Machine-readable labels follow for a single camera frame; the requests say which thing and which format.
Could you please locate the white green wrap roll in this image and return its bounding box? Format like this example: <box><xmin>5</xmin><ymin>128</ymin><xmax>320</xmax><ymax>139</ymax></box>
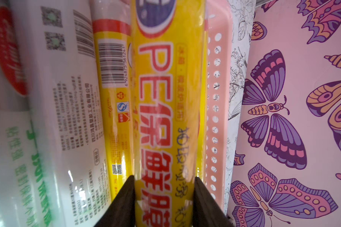
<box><xmin>0</xmin><ymin>1</ymin><xmax>60</xmax><ymax>227</ymax></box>

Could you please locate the long yellow wrap roll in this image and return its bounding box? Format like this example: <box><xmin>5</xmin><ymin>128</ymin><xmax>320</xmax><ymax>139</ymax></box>
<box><xmin>130</xmin><ymin>1</ymin><xmax>206</xmax><ymax>227</ymax></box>

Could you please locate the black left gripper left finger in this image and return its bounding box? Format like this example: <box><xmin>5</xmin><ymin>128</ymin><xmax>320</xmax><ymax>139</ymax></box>
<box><xmin>95</xmin><ymin>176</ymin><xmax>136</xmax><ymax>227</ymax></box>

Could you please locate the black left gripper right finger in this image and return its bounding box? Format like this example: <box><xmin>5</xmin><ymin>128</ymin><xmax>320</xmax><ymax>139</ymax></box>
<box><xmin>192</xmin><ymin>177</ymin><xmax>233</xmax><ymax>227</ymax></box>

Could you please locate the pink perforated plastic basket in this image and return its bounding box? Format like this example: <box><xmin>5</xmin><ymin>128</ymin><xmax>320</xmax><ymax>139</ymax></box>
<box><xmin>204</xmin><ymin>1</ymin><xmax>233</xmax><ymax>210</ymax></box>

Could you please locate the clear white wrap roll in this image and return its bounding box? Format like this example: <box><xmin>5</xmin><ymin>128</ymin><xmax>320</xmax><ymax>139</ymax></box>
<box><xmin>10</xmin><ymin>1</ymin><xmax>110</xmax><ymax>227</ymax></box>

